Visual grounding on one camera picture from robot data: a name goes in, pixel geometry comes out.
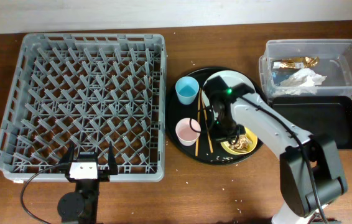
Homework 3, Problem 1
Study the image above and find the clear plastic bin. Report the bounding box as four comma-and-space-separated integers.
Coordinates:
259, 39, 352, 100

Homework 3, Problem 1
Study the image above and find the grey dishwasher rack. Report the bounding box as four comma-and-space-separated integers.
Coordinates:
0, 33, 167, 182

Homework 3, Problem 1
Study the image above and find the pink cup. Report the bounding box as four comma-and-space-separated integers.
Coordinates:
175, 118, 201, 146

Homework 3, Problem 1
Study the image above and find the light blue cup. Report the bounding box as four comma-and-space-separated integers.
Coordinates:
175, 76, 200, 105

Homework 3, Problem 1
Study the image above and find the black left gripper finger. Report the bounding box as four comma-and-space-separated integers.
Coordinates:
58, 143, 74, 170
107, 143, 118, 175

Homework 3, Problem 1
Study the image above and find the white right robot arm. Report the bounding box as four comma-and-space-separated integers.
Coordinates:
203, 76, 348, 223

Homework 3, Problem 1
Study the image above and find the crumpled white tissue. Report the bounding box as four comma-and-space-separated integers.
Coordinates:
280, 68, 327, 87

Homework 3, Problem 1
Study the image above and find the black rectangular tray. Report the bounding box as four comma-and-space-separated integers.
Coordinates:
271, 96, 352, 149

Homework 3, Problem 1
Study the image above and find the gold foil wrapper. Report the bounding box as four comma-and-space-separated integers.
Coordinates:
272, 57, 320, 69

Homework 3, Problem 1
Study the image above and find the yellow bowl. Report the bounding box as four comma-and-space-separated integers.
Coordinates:
221, 128, 258, 156

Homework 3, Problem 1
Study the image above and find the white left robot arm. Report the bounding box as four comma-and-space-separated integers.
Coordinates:
57, 144, 118, 223

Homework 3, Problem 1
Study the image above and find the right wooden chopstick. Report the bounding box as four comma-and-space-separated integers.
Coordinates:
200, 88, 213, 154

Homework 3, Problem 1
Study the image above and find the wooden chopstick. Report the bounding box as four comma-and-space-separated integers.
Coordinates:
200, 88, 213, 154
195, 90, 201, 157

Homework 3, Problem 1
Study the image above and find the food scraps pile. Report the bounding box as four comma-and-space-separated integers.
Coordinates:
228, 135, 252, 152

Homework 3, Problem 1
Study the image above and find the left wooden chopstick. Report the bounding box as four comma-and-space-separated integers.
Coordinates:
195, 90, 201, 157

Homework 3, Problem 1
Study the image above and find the grey round plate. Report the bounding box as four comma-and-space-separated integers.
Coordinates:
203, 70, 258, 126

